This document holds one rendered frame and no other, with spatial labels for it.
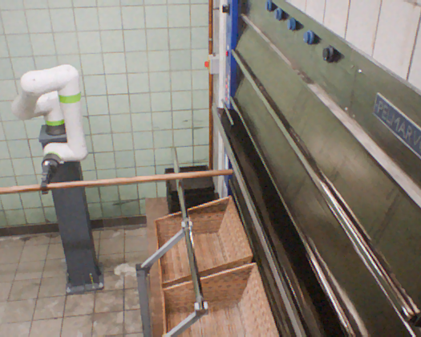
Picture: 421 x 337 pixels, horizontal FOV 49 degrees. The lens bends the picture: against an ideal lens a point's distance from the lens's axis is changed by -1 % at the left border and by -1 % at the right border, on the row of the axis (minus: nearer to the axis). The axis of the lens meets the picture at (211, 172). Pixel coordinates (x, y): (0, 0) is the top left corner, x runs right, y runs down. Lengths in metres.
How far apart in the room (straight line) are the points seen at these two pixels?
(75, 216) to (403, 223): 2.41
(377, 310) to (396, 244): 0.23
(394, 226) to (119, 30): 2.60
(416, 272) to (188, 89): 2.70
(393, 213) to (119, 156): 2.84
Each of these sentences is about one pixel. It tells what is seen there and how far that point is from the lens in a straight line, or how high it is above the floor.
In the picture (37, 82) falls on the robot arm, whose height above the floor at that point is 1.65.
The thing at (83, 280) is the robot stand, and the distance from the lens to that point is 3.47.
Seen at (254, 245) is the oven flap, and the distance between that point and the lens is 2.31.
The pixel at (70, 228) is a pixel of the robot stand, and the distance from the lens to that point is 3.21.
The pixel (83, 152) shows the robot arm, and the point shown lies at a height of 1.21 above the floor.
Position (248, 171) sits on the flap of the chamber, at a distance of 1.97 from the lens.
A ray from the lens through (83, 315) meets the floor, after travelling 3.36.
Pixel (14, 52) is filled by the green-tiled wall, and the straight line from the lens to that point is 3.47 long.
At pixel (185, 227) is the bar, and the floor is 1.17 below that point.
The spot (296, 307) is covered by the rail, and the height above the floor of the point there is 1.44.
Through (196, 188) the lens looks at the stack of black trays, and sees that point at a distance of 2.87.
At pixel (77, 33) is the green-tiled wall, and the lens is 3.37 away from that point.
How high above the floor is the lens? 2.41
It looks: 31 degrees down
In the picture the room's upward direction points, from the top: straight up
